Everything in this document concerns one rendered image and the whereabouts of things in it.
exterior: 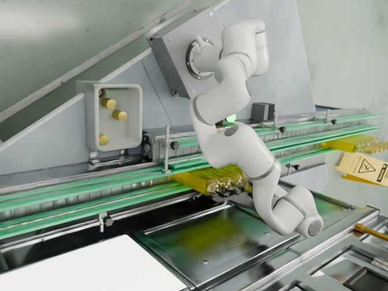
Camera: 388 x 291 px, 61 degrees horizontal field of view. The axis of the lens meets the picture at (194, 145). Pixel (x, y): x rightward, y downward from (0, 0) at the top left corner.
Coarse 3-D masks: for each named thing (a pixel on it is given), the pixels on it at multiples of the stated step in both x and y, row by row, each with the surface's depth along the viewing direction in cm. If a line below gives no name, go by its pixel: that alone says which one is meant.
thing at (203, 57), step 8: (200, 40) 120; (192, 48) 122; (200, 48) 120; (208, 48) 117; (216, 48) 113; (192, 56) 122; (200, 56) 119; (208, 56) 115; (216, 56) 112; (192, 64) 123; (200, 64) 120; (208, 64) 116; (200, 72) 125; (208, 72) 128
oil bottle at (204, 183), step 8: (176, 176) 126; (184, 176) 122; (192, 176) 118; (200, 176) 117; (208, 176) 117; (184, 184) 123; (192, 184) 119; (200, 184) 115; (208, 184) 112; (216, 184) 113; (200, 192) 116; (208, 192) 113
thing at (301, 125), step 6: (360, 114) 220; (366, 114) 222; (372, 114) 226; (378, 114) 225; (318, 120) 186; (342, 120) 191; (348, 120) 194; (354, 120) 199; (288, 126) 163; (294, 126) 163; (300, 126) 163; (306, 126) 166; (312, 126) 170; (258, 132) 144; (264, 132) 145; (270, 132) 148; (276, 132) 150; (186, 138) 126; (192, 138) 127; (180, 144) 116; (186, 144) 117; (192, 144) 119; (198, 144) 121
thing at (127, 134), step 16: (96, 96) 105; (112, 96) 116; (128, 96) 120; (96, 112) 106; (112, 112) 117; (128, 112) 121; (96, 128) 107; (112, 128) 119; (128, 128) 123; (96, 144) 109; (112, 144) 115; (128, 144) 117
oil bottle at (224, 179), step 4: (204, 168) 127; (208, 168) 127; (204, 172) 123; (208, 172) 123; (212, 172) 123; (216, 172) 123; (216, 176) 119; (220, 176) 119; (224, 176) 119; (228, 176) 120; (220, 180) 116; (224, 180) 116; (228, 180) 117; (224, 184) 116
